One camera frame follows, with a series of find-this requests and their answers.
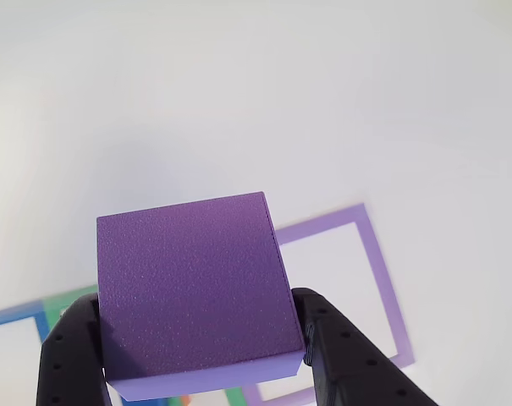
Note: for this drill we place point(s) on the orange foam block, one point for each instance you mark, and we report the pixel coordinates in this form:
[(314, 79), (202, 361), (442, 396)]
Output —
[(185, 399)]

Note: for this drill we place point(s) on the purple foam block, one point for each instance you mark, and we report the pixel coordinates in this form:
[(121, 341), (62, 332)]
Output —
[(196, 287)]

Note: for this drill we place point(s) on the green square frame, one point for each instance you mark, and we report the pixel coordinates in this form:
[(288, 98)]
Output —
[(56, 304)]

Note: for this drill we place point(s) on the blue square frame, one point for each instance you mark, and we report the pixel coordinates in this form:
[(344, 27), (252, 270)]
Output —
[(14, 317)]

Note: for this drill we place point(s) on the purple square frame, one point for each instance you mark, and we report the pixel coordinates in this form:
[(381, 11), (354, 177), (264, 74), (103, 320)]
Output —
[(382, 275)]

